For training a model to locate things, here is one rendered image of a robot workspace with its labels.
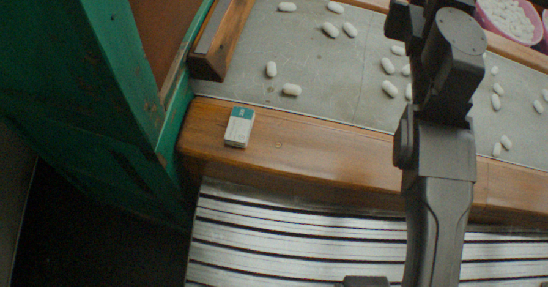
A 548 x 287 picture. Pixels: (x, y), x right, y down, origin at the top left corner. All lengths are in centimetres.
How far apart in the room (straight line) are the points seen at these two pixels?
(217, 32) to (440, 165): 47
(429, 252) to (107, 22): 37
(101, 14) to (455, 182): 36
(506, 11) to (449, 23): 85
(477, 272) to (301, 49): 60
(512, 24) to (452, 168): 87
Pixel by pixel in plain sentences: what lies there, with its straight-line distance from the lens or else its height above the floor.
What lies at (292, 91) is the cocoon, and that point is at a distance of 75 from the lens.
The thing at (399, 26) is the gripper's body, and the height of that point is 106.
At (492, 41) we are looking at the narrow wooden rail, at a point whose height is 76.
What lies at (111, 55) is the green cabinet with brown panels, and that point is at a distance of 44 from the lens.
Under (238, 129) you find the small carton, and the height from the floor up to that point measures 78.
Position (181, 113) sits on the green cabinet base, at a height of 77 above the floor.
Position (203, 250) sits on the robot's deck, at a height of 67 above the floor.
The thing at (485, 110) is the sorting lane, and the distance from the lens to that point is 89.
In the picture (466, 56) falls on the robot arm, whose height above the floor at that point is 117.
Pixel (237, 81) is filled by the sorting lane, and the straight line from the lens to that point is 78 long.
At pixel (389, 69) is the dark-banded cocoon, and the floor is 76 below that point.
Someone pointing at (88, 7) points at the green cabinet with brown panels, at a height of 117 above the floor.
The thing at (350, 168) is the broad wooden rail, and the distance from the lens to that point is 69.
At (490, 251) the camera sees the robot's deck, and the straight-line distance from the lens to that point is 87.
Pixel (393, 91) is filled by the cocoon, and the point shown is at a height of 76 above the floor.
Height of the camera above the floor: 140
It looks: 64 degrees down
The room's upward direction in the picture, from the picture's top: straight up
